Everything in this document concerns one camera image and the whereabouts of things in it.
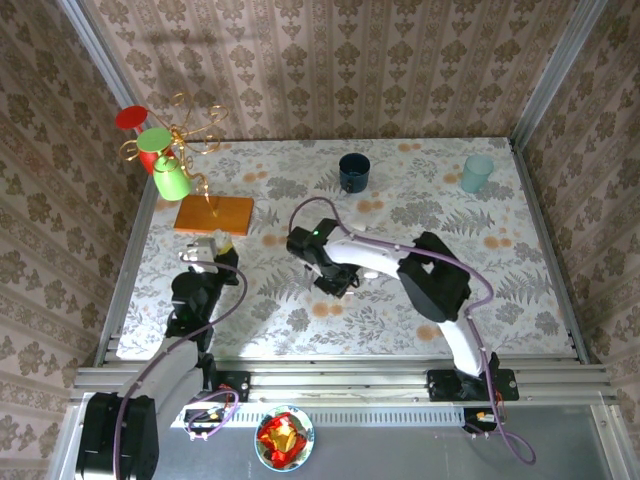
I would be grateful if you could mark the green plastic cup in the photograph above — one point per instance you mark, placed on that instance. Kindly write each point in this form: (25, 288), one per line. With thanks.
(172, 182)

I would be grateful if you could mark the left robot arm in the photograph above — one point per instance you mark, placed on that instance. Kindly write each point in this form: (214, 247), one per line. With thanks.
(135, 435)

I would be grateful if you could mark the white candy bowl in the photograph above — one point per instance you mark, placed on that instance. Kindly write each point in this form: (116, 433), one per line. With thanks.
(310, 437)

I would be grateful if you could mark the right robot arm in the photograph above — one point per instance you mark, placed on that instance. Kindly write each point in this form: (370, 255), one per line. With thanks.
(435, 285)

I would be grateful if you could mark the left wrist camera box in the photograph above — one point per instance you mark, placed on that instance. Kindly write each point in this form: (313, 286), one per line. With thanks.
(200, 252)

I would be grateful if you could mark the translucent teal cup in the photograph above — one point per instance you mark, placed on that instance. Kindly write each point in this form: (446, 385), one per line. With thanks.
(475, 175)

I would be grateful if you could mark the gold foil candy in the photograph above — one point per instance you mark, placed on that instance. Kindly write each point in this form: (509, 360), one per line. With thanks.
(282, 442)

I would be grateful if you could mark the red foil candy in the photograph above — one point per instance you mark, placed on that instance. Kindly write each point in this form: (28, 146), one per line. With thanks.
(280, 422)

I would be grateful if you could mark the dark blue cup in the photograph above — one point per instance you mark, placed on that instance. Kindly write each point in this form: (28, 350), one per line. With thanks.
(355, 170)

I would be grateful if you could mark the red plastic cup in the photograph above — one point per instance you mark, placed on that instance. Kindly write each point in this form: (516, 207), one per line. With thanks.
(131, 118)

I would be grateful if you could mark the aluminium front rail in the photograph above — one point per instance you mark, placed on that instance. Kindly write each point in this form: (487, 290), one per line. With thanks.
(340, 380)

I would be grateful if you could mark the aluminium table side rail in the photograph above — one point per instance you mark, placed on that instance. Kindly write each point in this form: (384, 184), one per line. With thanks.
(550, 250)
(127, 255)

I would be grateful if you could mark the aluminium frame post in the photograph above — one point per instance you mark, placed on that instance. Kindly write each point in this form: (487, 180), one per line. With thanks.
(555, 75)
(106, 75)

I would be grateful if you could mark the grey metal shelf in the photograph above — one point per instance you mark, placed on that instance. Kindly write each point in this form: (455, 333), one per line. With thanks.
(400, 455)

